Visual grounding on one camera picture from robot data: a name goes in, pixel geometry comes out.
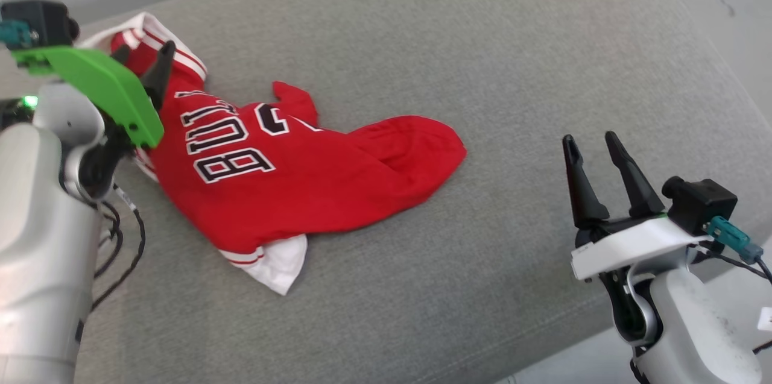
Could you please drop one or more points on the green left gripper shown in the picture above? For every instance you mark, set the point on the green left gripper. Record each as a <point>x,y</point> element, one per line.
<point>114,91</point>

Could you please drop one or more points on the red basketball jersey white sleeves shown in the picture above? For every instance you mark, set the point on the red basketball jersey white sleeves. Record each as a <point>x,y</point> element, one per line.
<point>313,179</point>

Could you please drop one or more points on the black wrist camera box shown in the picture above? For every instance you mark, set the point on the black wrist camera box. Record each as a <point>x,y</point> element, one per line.
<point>42,22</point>
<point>702,203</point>

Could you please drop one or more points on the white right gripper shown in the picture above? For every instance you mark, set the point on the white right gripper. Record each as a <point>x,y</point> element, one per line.
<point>639,242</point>

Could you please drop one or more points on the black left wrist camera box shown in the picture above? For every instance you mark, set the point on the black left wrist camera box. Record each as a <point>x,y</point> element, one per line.
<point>42,22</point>

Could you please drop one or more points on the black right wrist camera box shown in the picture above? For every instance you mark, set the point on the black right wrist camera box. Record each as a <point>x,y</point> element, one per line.
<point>702,203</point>

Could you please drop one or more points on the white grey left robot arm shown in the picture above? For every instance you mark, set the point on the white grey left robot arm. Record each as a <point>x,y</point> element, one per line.
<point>42,221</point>

